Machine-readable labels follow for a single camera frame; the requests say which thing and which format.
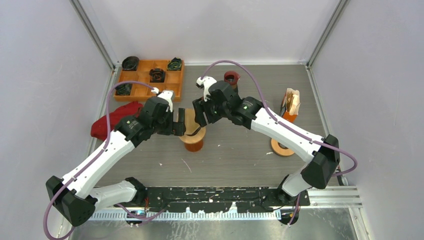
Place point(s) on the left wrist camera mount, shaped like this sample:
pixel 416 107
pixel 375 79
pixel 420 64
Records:
pixel 167 95

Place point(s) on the green coil bottom left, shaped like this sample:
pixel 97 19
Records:
pixel 123 89

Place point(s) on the red cloth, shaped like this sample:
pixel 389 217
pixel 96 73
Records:
pixel 99 128

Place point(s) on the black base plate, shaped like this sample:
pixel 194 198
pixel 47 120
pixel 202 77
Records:
pixel 251 199

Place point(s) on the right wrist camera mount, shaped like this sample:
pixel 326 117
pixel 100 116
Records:
pixel 205 83

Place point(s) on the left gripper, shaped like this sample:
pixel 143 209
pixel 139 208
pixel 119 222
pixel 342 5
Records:
pixel 178 127

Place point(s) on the red black carafe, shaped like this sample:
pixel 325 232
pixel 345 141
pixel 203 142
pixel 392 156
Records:
pixel 232 77

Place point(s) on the orange wooden compartment tray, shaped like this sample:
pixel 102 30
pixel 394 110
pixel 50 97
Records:
pixel 173 81

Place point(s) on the orange glass carafe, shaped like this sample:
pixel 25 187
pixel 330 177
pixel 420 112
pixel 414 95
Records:
pixel 194 147

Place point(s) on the orange coffee filter box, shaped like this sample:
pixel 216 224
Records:
pixel 289 108

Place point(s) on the green coil top right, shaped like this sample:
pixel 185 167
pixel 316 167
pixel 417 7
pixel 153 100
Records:
pixel 175 64

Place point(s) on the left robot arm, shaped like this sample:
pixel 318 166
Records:
pixel 75 195

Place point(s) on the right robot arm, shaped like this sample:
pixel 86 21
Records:
pixel 319 153

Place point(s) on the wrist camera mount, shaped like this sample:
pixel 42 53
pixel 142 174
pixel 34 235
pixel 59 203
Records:
pixel 167 95
pixel 205 83

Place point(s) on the green coil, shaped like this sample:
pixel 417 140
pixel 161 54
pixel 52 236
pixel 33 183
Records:
pixel 175 64
pixel 123 89

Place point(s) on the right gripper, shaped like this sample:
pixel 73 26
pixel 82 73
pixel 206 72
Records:
pixel 198 104

